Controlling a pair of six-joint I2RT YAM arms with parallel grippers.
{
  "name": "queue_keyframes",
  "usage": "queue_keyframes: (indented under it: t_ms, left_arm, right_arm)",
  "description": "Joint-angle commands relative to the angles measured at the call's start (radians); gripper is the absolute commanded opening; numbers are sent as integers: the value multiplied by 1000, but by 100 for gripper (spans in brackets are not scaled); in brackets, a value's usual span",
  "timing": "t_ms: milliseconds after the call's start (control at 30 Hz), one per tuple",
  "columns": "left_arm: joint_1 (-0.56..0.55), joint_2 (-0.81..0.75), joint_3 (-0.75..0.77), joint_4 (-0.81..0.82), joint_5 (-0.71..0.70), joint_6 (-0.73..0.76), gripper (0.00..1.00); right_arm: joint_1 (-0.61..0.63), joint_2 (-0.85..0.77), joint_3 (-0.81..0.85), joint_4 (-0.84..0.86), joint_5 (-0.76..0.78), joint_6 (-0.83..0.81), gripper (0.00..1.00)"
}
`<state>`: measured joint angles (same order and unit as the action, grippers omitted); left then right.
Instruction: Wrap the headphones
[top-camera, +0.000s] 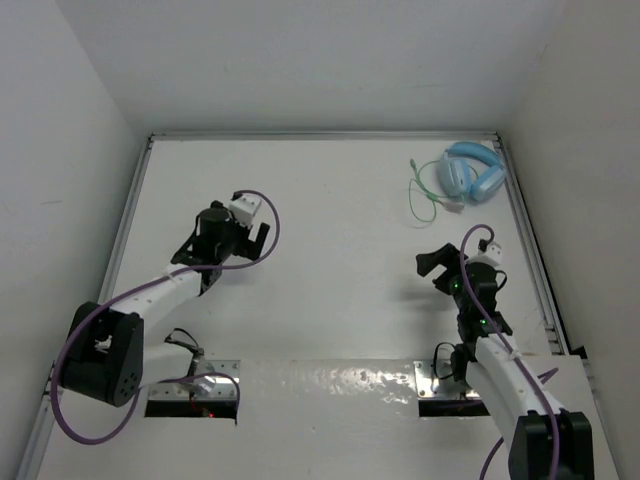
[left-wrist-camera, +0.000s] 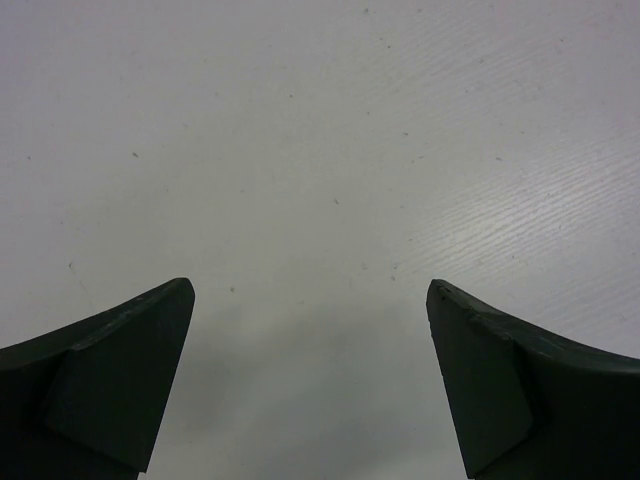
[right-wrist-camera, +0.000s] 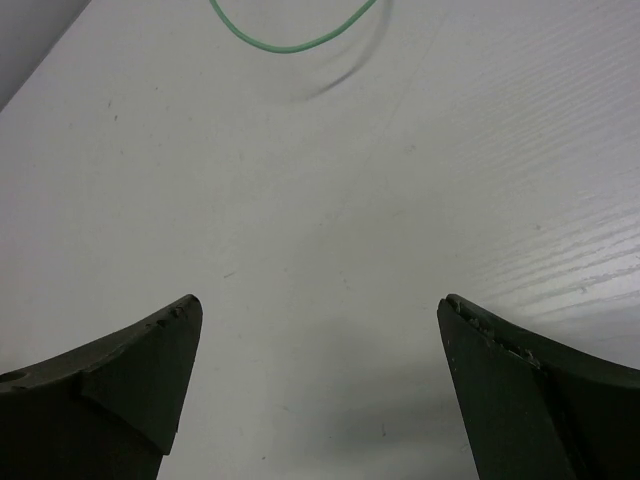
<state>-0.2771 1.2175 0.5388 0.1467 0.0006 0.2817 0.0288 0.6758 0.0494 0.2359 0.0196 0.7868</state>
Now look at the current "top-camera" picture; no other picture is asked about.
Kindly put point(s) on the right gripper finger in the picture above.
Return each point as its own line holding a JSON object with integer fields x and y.
{"x": 446, "y": 257}
{"x": 449, "y": 281}

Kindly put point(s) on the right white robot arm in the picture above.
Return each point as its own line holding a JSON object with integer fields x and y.
{"x": 544, "y": 439}

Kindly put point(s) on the light blue headphones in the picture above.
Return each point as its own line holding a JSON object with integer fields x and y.
{"x": 470, "y": 170}

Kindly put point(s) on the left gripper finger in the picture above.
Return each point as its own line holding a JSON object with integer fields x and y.
{"x": 255, "y": 247}
{"x": 218, "y": 206}

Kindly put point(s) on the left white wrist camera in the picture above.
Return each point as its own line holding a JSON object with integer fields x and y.
{"x": 244, "y": 209}

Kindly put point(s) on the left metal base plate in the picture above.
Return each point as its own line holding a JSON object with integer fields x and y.
{"x": 215, "y": 383}

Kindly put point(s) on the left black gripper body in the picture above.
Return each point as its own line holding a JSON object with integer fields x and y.
{"x": 235, "y": 242}

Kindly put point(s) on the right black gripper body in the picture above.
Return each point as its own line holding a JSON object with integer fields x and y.
{"x": 460, "y": 300}

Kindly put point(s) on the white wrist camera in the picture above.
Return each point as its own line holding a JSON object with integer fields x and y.
{"x": 492, "y": 255}
{"x": 244, "y": 209}

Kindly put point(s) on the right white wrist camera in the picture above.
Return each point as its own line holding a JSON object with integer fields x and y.
{"x": 492, "y": 255}

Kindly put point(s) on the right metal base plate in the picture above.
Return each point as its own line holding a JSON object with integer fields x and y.
{"x": 430, "y": 388}

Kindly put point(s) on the metal base plate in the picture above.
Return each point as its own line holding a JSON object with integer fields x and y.
{"x": 430, "y": 388}
{"x": 215, "y": 383}

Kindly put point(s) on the aluminium table frame rail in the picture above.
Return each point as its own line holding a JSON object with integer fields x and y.
{"x": 326, "y": 330}

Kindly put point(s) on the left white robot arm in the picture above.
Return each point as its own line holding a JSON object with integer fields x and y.
{"x": 118, "y": 347}

